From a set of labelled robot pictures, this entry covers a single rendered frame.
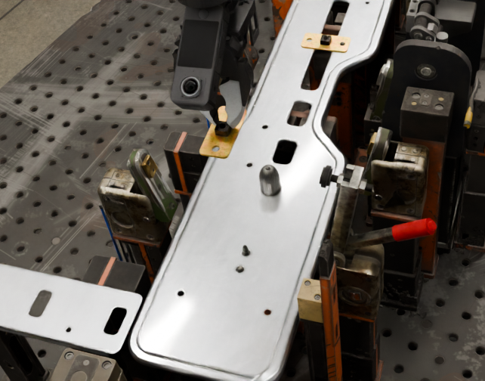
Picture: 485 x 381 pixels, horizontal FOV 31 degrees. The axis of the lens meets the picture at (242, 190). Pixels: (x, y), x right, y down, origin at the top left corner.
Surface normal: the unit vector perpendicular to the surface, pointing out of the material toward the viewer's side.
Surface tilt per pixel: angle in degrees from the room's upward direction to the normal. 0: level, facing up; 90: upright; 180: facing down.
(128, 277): 0
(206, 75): 32
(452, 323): 0
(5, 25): 0
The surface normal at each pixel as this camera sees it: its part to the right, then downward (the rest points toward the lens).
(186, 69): -0.28, -0.15
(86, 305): -0.11, -0.63
